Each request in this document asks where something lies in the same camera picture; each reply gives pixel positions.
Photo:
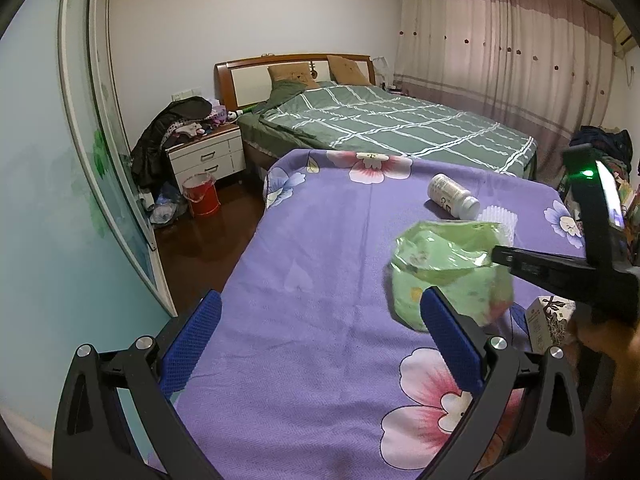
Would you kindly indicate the white pleated paper liner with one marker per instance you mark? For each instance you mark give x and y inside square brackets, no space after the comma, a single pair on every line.
[500,220]

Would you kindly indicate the white plastic bottle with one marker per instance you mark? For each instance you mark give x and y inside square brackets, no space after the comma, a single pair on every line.
[450,194]

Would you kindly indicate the beige pink curtain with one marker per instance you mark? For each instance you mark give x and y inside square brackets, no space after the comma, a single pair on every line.
[500,50]

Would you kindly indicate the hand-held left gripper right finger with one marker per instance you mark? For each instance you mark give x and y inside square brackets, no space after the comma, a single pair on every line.
[450,340]

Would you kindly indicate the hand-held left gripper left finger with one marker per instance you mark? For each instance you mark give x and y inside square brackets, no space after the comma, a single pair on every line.
[192,332]

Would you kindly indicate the black clothing heap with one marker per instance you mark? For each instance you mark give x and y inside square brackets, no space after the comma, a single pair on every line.
[155,140]

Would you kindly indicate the brown pillow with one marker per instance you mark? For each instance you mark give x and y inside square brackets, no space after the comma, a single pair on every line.
[292,76]
[350,70]

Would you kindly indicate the purple floral tablecloth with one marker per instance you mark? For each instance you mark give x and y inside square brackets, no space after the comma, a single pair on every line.
[325,285]

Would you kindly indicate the bed with green plaid cover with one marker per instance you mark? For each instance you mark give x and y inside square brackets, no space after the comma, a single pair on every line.
[390,120]

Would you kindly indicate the wooden headboard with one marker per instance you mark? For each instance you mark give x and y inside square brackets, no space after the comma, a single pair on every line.
[250,72]

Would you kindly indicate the black white printed box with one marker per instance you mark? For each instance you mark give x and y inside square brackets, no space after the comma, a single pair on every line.
[542,325]

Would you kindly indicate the dark clothes pile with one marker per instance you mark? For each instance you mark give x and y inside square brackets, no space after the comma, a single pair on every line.
[600,145]

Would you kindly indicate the teal wardrobe sliding door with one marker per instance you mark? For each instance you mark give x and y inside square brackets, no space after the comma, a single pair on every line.
[50,210]

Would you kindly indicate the white nightstand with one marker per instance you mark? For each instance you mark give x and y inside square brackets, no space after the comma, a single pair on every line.
[205,155]

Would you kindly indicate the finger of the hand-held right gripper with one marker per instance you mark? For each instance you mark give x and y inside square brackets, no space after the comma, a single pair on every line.
[540,267]

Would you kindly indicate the wall socket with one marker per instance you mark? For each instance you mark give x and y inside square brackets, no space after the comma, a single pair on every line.
[181,95]

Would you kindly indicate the red bucket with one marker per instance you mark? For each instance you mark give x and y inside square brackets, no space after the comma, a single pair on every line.
[201,195]

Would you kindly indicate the person's right hand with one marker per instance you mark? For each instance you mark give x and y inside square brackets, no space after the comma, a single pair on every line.
[607,340]

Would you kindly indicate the white air conditioner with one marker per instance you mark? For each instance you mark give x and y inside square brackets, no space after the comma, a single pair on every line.
[625,35]

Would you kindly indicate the green plastic packet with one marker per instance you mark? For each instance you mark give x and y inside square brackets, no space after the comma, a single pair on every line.
[440,270]

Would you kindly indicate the blue plastic bag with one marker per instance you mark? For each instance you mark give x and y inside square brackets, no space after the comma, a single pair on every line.
[167,207]

